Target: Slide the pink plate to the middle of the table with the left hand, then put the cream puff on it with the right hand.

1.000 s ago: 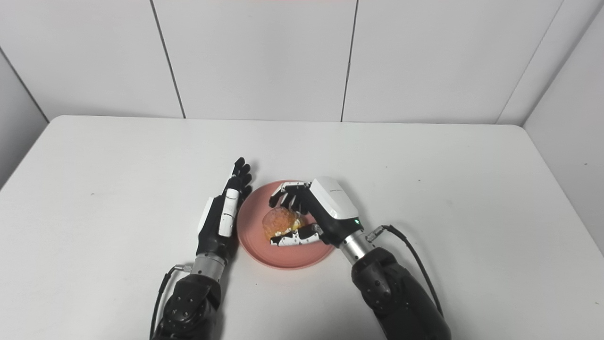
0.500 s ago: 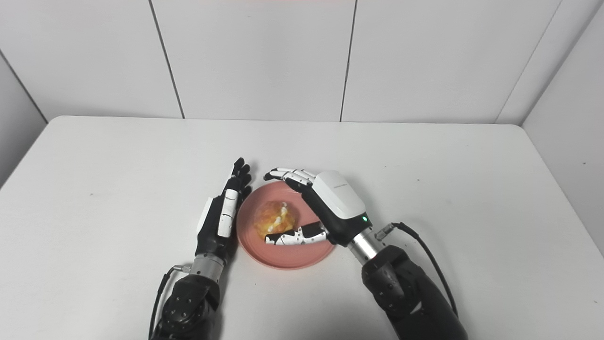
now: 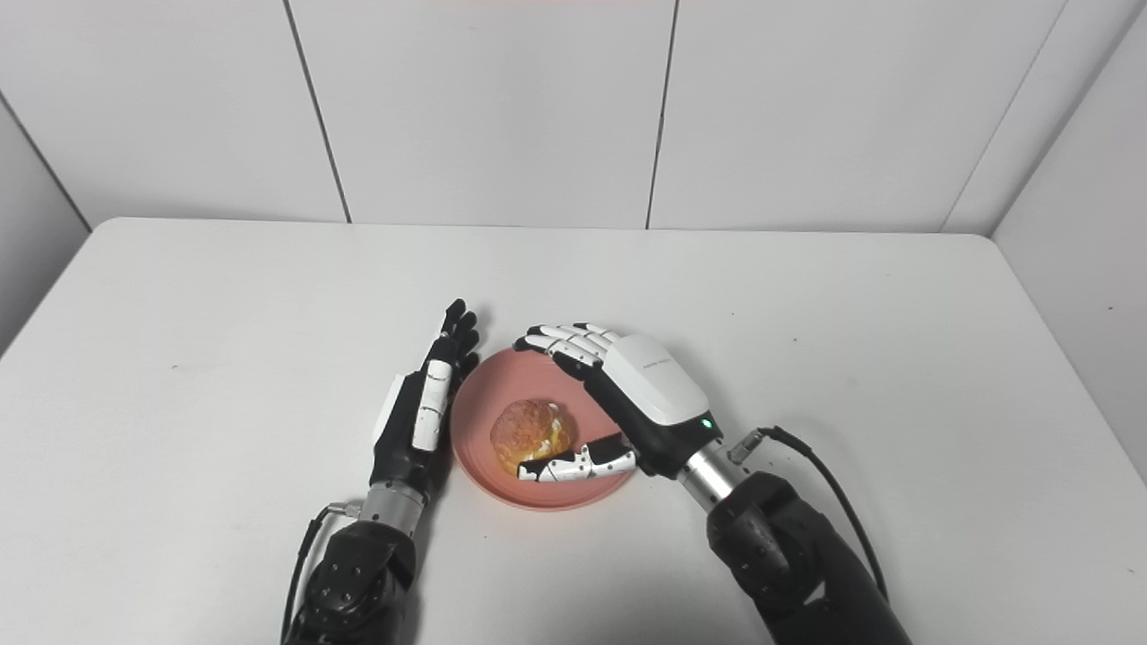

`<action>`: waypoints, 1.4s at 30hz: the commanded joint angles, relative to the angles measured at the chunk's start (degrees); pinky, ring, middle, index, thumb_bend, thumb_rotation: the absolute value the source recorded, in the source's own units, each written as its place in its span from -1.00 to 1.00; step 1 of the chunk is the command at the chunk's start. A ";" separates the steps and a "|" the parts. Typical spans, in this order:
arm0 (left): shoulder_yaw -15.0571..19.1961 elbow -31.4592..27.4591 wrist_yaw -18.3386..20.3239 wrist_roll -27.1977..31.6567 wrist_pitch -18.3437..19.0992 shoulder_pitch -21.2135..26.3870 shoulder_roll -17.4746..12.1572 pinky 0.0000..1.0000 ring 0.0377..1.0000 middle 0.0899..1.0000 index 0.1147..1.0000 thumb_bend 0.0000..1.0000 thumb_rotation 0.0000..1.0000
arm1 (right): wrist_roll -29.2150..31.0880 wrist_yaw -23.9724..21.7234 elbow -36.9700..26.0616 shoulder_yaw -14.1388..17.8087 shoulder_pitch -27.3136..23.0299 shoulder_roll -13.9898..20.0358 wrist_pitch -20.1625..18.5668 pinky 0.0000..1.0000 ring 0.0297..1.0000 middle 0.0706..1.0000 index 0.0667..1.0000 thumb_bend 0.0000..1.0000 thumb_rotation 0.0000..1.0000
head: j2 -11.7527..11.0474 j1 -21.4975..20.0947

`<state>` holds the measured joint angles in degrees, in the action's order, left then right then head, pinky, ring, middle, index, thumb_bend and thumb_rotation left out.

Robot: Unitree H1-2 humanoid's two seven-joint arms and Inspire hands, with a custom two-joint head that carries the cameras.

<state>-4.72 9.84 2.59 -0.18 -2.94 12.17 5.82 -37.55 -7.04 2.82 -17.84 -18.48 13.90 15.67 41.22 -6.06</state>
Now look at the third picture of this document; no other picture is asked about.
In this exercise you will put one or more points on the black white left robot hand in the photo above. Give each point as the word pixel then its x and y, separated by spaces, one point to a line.
pixel 399 448

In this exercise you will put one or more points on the golden cream puff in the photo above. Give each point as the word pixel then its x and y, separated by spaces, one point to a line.
pixel 529 430

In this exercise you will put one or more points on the pink round plate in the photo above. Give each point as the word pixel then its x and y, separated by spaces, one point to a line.
pixel 475 430

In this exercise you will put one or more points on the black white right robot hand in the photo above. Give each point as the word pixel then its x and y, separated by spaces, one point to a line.
pixel 659 394

